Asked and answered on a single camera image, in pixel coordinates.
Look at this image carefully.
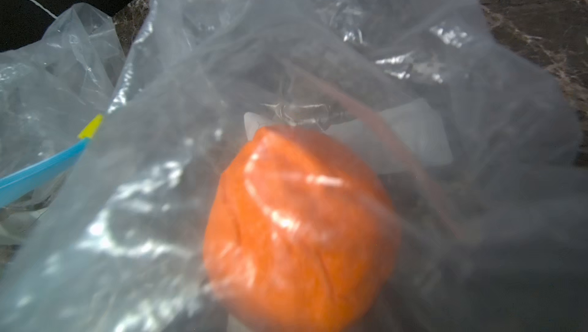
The bag orange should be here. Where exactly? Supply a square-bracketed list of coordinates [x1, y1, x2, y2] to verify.
[204, 125, 401, 331]

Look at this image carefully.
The clear zip-top bag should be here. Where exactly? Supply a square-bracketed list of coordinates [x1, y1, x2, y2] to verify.
[1, 0, 587, 331]
[1, 3, 125, 246]

